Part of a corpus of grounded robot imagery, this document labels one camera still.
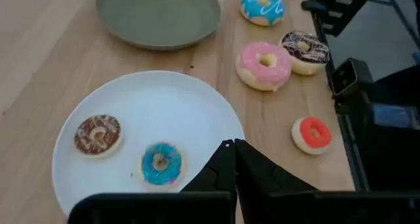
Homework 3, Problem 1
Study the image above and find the small brown frosted donut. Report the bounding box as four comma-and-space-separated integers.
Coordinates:
73, 114, 123, 160

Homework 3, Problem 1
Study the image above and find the blue frosted drizzled donut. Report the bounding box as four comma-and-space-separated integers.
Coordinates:
240, 0, 285, 28

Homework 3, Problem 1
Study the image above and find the white round plate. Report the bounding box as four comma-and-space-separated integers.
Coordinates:
51, 70, 245, 218

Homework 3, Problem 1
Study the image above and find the small red frosted donut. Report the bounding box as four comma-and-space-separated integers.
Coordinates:
291, 116, 333, 156

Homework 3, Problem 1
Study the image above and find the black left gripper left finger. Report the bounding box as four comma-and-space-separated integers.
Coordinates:
67, 139, 238, 224

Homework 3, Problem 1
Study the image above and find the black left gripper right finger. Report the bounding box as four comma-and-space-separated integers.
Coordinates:
234, 138, 420, 224

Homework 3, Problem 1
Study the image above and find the small blue sprinkled donut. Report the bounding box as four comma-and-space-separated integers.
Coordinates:
137, 141, 188, 190

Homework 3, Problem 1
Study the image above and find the pink frosted donut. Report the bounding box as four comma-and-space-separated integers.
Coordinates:
235, 41, 293, 93

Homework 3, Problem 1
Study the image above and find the grey green round plate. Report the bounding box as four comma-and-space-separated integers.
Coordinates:
95, 0, 222, 51

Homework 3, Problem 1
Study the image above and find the chocolate frosted drizzled donut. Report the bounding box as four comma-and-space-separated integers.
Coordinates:
280, 30, 331, 76

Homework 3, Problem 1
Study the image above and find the black table-level camera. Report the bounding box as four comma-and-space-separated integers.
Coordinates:
329, 57, 374, 99

